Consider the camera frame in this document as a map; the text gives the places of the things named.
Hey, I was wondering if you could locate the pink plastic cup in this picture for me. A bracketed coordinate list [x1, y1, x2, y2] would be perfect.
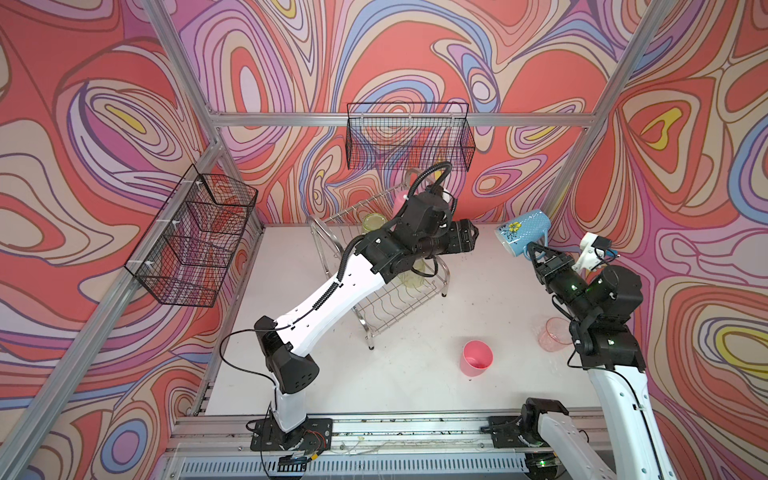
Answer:
[392, 189, 409, 218]
[459, 340, 494, 377]

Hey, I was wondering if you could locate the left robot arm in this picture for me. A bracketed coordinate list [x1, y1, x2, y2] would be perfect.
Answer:
[254, 161, 479, 433]

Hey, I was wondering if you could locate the black wire basket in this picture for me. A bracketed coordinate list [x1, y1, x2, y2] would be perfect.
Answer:
[124, 166, 259, 308]
[345, 100, 476, 171]

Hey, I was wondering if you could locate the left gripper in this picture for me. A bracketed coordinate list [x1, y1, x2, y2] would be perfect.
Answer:
[410, 219, 483, 265]

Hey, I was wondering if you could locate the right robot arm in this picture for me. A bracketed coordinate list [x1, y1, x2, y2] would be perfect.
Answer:
[526, 242, 675, 479]

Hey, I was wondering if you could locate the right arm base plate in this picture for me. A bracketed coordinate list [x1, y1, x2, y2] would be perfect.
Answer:
[480, 416, 551, 449]

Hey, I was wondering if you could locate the green transparent cup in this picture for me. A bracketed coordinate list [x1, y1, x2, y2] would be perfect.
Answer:
[399, 259, 428, 290]
[361, 213, 389, 234]

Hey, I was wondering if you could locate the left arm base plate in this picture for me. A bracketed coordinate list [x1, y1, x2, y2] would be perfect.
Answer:
[245, 418, 333, 454]

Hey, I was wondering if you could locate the black wire basket back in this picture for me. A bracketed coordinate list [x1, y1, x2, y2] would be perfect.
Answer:
[345, 100, 476, 171]

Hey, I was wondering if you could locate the blue ceramic mug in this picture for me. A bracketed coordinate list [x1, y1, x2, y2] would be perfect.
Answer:
[494, 210, 551, 260]

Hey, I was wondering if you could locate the steel two-tier dish rack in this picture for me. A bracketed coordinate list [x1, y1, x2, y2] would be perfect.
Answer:
[309, 169, 450, 349]

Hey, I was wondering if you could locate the black wire basket left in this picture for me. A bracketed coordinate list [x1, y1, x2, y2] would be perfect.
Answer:
[124, 166, 259, 308]

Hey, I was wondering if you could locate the clear pink glass cup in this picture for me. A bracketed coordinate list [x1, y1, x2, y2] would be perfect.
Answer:
[538, 317, 572, 352]

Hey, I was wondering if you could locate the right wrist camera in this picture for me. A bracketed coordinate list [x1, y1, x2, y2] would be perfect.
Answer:
[572, 232, 612, 273]

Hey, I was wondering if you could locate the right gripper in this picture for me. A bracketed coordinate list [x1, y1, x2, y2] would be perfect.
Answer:
[526, 241, 598, 321]

